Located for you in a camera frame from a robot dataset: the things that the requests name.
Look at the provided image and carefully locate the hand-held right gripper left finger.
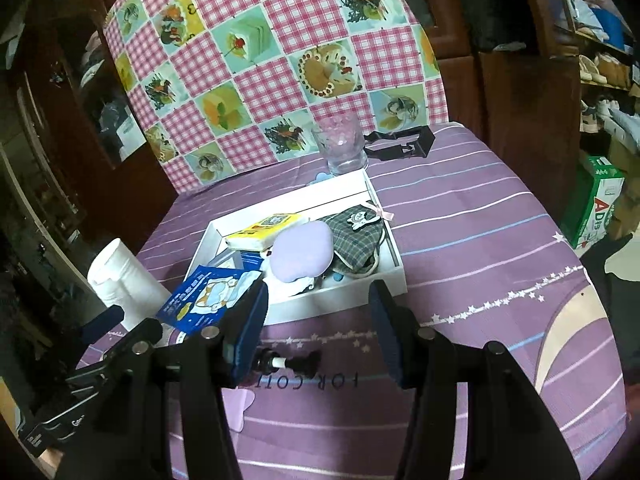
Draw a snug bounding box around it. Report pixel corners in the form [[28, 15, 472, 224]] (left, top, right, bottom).
[[55, 277, 271, 480]]

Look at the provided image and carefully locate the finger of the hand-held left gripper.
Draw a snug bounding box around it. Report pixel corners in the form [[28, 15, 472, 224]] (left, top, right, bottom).
[[100, 317, 165, 361], [81, 304, 127, 347]]

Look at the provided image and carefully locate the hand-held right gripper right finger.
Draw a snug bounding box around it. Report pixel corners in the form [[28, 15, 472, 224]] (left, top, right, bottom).
[[367, 279, 581, 480]]

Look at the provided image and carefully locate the blue cartoon bag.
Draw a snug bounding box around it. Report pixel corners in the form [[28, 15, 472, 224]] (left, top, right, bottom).
[[156, 265, 264, 336]]

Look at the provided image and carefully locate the white shallow cardboard box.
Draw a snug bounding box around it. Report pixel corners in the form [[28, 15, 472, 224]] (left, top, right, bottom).
[[185, 169, 407, 327]]

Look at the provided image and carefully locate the lavender soft pad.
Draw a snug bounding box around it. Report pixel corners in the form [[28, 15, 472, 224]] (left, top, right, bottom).
[[263, 220, 335, 287]]

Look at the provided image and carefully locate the yellow tissue packet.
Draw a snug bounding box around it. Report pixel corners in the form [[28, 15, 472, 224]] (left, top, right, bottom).
[[223, 213, 307, 251]]

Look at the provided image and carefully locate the grey plaid pouch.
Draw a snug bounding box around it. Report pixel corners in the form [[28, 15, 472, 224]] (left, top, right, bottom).
[[320, 203, 397, 277]]

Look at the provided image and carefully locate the purple plastic bottle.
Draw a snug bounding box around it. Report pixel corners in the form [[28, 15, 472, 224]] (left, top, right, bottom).
[[255, 350, 322, 379]]

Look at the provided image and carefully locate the white toilet paper roll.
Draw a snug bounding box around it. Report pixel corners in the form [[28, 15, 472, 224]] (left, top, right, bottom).
[[87, 238, 174, 334]]

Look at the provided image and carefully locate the purple striped tablecloth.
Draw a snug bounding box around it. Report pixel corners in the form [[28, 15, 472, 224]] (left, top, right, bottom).
[[75, 122, 628, 480]]

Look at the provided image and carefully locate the clear glass cup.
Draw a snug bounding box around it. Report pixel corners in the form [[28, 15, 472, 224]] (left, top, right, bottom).
[[311, 112, 370, 177]]

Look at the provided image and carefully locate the black plastic clip holder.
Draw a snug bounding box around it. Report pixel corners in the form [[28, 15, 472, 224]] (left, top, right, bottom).
[[363, 125, 435, 160]]

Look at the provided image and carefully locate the dark wooden cabinet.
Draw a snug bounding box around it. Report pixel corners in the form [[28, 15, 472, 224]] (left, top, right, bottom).
[[0, 0, 176, 241]]

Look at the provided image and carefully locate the green and white carton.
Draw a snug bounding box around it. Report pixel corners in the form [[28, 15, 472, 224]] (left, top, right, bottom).
[[560, 155, 627, 252]]

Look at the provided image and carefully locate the pink checkered printed cloth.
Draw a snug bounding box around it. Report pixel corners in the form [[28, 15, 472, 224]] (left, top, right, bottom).
[[102, 0, 452, 197]]

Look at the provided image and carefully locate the wooden shoe shelf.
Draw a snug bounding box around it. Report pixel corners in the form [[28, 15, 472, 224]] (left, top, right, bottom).
[[547, 0, 640, 153]]

